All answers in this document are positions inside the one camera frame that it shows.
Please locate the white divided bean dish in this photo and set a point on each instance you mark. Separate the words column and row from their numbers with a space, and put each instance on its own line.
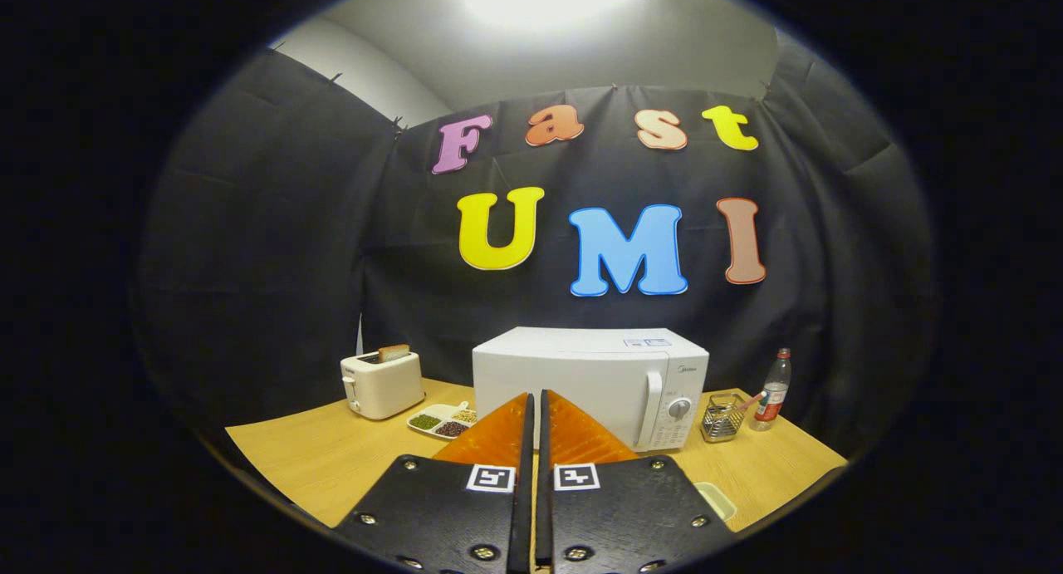
column 440, row 420

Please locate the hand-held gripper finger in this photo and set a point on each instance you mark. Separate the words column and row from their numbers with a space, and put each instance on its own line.
column 544, row 516
column 523, row 516

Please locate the cream toaster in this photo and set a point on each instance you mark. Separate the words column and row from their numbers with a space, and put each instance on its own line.
column 386, row 387

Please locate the white microwave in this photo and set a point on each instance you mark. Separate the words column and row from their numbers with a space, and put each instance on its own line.
column 581, row 375

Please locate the toast slice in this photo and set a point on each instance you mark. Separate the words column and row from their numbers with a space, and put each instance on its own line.
column 394, row 353

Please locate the clear plastic water bottle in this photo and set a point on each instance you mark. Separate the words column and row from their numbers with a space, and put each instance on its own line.
column 772, row 399

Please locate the white square plate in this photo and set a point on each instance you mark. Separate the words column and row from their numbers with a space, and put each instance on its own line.
column 718, row 501

